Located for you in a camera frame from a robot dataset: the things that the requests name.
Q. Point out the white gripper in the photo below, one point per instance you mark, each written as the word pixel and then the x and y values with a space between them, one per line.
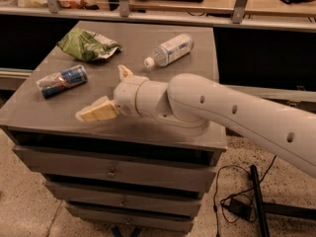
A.
pixel 125 95

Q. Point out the redbull can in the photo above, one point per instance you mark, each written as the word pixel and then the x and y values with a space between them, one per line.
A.
pixel 59 82

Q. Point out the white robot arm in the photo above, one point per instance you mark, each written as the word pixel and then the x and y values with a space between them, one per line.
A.
pixel 189 101

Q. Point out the clear plastic water bottle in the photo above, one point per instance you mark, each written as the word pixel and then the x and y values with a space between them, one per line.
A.
pixel 169 51

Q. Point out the green chip bag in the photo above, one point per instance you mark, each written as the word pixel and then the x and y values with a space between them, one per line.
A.
pixel 88 46

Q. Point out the grey drawer cabinet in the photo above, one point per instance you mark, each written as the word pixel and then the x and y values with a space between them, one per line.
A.
pixel 125 170

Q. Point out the black power adapter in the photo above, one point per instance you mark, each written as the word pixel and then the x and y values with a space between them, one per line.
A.
pixel 240 209

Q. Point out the black metal floor bar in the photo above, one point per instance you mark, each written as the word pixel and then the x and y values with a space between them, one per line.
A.
pixel 264 228

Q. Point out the metal railing frame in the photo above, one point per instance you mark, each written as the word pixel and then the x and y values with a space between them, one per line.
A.
pixel 256 14

